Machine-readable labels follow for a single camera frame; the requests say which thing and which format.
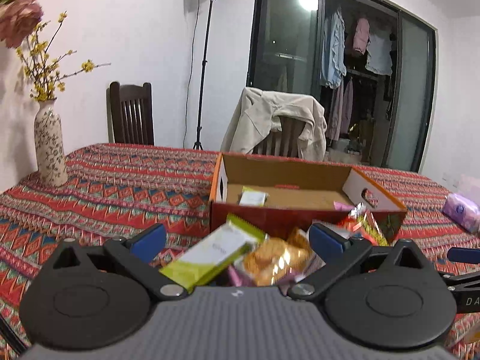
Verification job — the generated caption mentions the glass sliding door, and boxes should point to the glass sliding door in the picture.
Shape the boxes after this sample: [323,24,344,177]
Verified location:
[247,0,325,95]

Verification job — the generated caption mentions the studio light on stand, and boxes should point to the studio light on stand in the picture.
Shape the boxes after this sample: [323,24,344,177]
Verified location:
[182,0,216,150]

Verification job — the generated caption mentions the white hanging shirt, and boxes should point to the white hanging shirt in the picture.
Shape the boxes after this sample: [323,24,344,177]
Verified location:
[365,31,392,76]

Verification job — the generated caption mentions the purple tissue pack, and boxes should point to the purple tissue pack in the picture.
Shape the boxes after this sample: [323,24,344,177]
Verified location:
[442,193,479,233]

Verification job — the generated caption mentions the dark wooden chair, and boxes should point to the dark wooden chair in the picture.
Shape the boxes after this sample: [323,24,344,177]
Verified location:
[108,81,155,146]

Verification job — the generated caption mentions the yellow flower branches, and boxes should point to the yellow flower branches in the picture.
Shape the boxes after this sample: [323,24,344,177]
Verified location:
[16,11,110,103]

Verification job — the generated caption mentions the chair with beige jacket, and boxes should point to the chair with beige jacket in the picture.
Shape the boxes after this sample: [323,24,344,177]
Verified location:
[220,87,327,162]

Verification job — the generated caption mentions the floral ceramic vase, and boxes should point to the floral ceramic vase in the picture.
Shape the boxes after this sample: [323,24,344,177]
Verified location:
[34,100,68,187]

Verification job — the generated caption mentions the colourful patterned tablecloth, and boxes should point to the colourful patterned tablecloth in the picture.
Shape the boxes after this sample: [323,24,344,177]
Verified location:
[1,143,479,359]

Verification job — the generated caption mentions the light blue hanging shirt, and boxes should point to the light blue hanging shirt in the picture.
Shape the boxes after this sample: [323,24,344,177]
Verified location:
[320,6,347,89]

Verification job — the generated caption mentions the pink artificial roses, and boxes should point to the pink artificial roses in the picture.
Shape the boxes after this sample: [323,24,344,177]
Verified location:
[1,0,43,49]

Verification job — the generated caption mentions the red orange noodle snack bag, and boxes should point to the red orange noodle snack bag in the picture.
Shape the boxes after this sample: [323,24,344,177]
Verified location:
[337,203,389,246]

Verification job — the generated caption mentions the orange cardboard pumpkin box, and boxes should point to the orange cardboard pumpkin box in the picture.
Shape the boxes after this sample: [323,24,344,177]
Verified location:
[209,153,407,242]

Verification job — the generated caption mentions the green white wafer bar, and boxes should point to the green white wafer bar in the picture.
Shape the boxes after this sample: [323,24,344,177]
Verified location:
[160,214,267,293]

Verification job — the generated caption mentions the pink hanging garment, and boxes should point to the pink hanging garment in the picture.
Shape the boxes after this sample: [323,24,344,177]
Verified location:
[352,18,370,57]

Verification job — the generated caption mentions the gold cracker packet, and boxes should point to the gold cracker packet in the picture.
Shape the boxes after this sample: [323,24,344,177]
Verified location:
[241,228,313,286]

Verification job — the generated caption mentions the small white packet in box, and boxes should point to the small white packet in box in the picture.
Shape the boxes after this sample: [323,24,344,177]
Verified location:
[238,186,269,206]

